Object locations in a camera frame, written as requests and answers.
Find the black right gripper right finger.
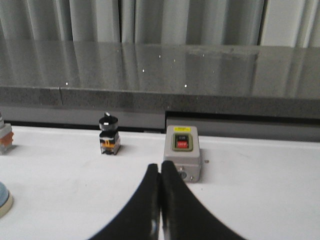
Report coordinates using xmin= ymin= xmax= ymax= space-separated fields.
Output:
xmin=161 ymin=160 xmax=243 ymax=240

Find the blue call bell cream base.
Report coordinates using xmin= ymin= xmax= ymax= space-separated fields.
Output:
xmin=0 ymin=182 xmax=14 ymax=218

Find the black rotary selector switch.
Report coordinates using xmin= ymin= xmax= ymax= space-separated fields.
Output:
xmin=99 ymin=112 xmax=121 ymax=155

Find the grey curtain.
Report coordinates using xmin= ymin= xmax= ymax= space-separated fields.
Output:
xmin=0 ymin=0 xmax=320 ymax=48

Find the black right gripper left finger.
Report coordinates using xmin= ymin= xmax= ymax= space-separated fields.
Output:
xmin=91 ymin=163 xmax=160 ymax=240

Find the grey on off switch box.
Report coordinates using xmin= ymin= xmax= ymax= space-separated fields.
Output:
xmin=163 ymin=125 xmax=202 ymax=183

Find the grey granite counter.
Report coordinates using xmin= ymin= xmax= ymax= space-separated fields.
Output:
xmin=0 ymin=40 xmax=320 ymax=142

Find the green pushbutton switch white body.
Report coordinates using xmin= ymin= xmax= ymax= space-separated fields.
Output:
xmin=0 ymin=115 xmax=14 ymax=155

